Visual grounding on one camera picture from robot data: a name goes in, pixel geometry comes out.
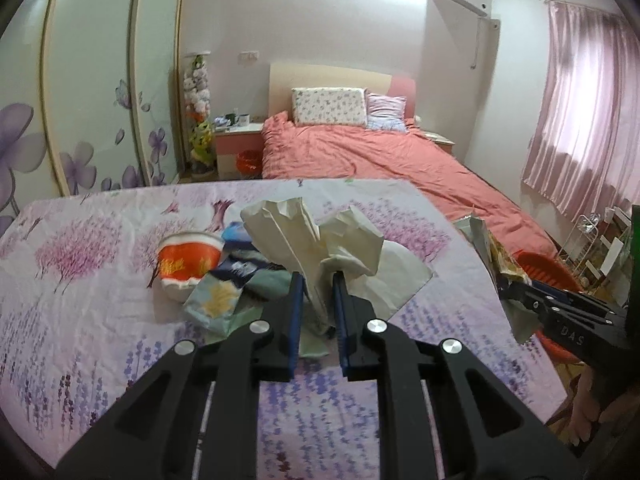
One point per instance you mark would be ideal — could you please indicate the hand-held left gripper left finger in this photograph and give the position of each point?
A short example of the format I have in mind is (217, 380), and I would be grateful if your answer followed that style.
(296, 320)

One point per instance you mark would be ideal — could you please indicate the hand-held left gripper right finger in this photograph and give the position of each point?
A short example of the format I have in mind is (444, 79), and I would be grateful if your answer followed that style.
(341, 320)

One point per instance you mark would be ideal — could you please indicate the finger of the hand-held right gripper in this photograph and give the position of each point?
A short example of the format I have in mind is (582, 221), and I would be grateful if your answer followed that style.
(575, 300)
(522, 300)

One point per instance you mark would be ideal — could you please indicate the red plastic basket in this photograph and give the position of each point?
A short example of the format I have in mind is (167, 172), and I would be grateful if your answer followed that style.
(545, 270)

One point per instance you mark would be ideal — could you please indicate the crinkled foil snack wrapper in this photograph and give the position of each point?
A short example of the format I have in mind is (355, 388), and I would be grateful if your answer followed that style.
(500, 260)

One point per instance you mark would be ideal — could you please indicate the blue tissue packet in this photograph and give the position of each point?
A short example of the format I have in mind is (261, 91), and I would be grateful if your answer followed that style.
(239, 235)

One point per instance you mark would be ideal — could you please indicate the pale green paper scrap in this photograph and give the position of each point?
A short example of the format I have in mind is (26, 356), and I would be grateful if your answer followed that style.
(312, 346)

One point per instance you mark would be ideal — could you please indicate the teal plastic wrapper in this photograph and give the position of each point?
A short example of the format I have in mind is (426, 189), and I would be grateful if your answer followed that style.
(265, 282)

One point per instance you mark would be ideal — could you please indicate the flat cream tissue sheet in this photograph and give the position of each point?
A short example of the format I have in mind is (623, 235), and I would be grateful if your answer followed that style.
(400, 275)

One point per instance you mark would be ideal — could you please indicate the pale green snack packet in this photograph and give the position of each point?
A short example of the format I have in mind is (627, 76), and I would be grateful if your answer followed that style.
(215, 300)

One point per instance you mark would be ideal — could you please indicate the crushed red paper bowl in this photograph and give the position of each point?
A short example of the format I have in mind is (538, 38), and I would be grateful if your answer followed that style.
(185, 260)

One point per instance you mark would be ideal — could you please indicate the bed with salmon blanket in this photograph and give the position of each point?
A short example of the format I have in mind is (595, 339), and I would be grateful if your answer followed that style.
(375, 160)

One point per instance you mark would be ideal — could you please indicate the small red bin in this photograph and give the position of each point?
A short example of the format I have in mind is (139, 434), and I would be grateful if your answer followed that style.
(248, 162)

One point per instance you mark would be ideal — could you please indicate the beige bedside table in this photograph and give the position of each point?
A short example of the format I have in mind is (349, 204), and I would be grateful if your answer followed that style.
(440, 141)

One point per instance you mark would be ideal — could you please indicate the pink and white nightstand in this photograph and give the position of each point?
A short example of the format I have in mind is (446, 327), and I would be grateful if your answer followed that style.
(227, 147)

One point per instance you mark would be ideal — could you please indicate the pink curtain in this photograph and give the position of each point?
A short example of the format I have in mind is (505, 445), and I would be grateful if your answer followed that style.
(580, 110)

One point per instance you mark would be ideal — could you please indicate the floral printed tablecloth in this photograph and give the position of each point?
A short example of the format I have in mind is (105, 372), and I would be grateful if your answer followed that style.
(100, 310)

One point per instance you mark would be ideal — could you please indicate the white mug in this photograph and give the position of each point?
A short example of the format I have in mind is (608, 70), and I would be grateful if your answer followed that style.
(243, 120)

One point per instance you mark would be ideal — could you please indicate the dark green mug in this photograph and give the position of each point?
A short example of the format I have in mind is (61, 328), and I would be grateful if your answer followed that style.
(230, 119)

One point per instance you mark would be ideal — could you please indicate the floral white pillow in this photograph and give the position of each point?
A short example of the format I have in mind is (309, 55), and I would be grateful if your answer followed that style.
(327, 106)

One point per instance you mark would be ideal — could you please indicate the striped pink pillow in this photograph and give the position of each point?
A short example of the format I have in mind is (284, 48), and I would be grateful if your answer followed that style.
(386, 110)

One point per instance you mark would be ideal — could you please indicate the tall plush toy tube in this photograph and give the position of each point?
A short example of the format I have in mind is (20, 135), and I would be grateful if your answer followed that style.
(197, 110)

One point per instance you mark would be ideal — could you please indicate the beige and pink headboard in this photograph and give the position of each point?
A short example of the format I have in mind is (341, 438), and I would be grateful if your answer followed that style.
(330, 75)

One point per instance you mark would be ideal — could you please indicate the white curtain rod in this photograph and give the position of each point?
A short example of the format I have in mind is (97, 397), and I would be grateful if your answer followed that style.
(575, 4)

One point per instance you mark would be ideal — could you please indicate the white air conditioner pipe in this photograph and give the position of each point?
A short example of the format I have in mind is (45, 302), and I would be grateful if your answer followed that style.
(465, 2)

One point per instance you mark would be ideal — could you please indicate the floral sliding door wardrobe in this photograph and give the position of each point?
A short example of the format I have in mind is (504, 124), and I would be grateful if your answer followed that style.
(85, 60)

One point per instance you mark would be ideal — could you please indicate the white wall socket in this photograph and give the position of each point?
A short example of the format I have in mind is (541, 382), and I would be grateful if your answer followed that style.
(248, 58)

